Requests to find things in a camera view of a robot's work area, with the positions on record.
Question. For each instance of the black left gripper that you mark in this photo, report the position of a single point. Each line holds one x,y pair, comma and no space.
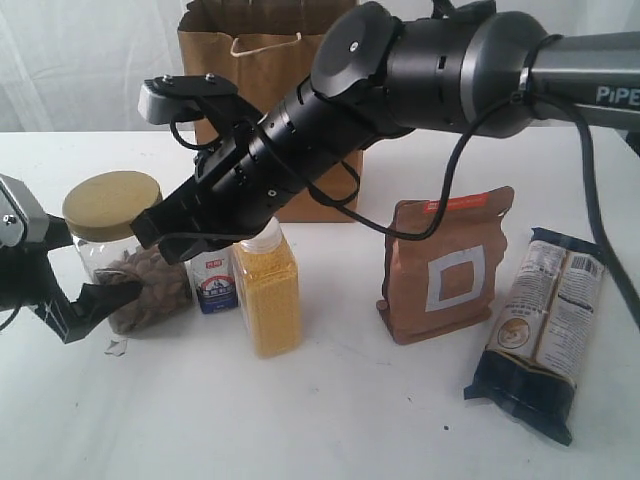
28,281

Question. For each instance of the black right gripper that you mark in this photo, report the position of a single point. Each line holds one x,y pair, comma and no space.
239,186

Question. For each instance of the small blue white milk carton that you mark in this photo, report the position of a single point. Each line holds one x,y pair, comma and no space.
214,281

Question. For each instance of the almond jar with gold lid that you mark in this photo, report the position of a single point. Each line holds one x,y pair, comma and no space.
98,213

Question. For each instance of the yellow millet bottle white cap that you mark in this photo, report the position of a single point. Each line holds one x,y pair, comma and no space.
266,276

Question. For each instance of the brown standup pouch orange label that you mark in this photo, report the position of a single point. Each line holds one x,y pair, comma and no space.
446,282

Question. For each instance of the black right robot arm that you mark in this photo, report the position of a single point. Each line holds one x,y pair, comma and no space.
470,70

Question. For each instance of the brown paper bag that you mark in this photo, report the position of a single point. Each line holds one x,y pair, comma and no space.
266,49

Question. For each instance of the torn paper scrap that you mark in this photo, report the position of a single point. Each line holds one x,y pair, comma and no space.
116,347

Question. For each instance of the dark blue biscuit package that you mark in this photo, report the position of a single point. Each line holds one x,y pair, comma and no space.
533,358

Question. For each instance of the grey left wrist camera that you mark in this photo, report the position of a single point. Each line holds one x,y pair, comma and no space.
23,219

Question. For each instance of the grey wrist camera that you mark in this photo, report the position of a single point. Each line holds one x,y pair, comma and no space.
180,98
23,219

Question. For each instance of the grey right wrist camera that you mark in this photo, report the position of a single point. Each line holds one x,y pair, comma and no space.
180,98

